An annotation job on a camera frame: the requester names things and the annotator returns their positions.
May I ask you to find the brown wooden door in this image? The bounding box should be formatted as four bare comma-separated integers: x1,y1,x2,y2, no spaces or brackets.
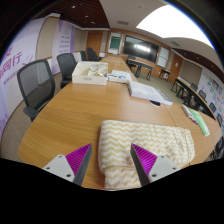
168,53,184,83
86,30,104,56

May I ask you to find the blue and white packet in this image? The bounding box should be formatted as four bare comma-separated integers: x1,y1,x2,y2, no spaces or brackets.
107,73,129,84

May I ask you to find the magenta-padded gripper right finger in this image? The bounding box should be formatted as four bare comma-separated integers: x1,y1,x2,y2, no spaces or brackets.
130,143,181,187

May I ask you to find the wooden desk with black legs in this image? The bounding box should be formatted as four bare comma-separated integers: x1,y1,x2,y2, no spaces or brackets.
125,58,154,82

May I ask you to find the white whiteboard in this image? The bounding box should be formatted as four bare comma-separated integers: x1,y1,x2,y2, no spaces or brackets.
156,46,170,69

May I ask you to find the group of black chairs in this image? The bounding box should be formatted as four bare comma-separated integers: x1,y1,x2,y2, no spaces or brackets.
189,82,224,161

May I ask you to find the cream zigzag striped towel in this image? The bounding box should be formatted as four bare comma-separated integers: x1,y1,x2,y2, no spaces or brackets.
97,119,196,192

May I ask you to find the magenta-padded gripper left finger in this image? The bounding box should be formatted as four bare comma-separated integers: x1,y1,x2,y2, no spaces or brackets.
42,143,93,187

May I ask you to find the row of black office chairs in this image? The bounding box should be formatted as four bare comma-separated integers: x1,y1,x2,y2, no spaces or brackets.
79,47,100,62

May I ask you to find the bright ceiling light panel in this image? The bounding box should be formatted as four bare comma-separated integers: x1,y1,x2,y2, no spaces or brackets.
135,3,214,49

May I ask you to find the green booklet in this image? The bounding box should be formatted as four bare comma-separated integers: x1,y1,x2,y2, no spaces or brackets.
190,108,212,137

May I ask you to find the open white cardboard tray box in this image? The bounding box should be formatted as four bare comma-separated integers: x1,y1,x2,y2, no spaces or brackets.
71,60,109,86

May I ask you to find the small dark side desk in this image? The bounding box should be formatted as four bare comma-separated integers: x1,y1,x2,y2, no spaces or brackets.
158,68,172,82

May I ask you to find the round dark cable grommet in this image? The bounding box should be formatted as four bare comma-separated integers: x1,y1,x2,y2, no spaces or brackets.
149,99,163,108

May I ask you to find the black mesh office chair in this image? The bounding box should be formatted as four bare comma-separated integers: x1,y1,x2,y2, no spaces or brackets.
16,59,56,123
56,52,78,89

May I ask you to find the green-faced whiteboard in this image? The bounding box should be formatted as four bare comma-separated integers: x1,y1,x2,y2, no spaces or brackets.
107,32,124,55

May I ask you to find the long wooden side table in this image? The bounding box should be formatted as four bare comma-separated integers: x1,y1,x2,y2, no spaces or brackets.
170,77,218,121

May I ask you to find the large flat white box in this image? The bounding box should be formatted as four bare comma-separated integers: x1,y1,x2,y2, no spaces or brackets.
127,80,174,107

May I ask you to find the pack of markers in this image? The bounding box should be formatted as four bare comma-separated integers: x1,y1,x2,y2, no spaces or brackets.
181,104,198,123

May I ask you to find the white paper sheet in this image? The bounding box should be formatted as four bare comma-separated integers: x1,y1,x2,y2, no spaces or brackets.
111,69,133,82

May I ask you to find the large black wall screen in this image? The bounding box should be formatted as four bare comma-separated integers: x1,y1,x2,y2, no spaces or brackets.
122,35,160,64

